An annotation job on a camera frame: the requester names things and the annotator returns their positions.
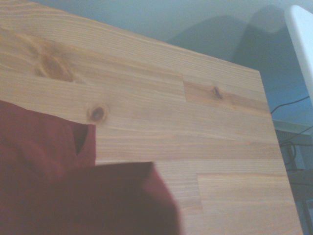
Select rust red shorts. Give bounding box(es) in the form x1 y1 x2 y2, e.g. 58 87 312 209
0 99 182 235

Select thin black floor cable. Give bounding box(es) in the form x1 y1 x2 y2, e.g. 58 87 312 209
269 96 311 116

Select looped black floor cable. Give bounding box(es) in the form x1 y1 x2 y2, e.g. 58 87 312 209
279 126 313 172

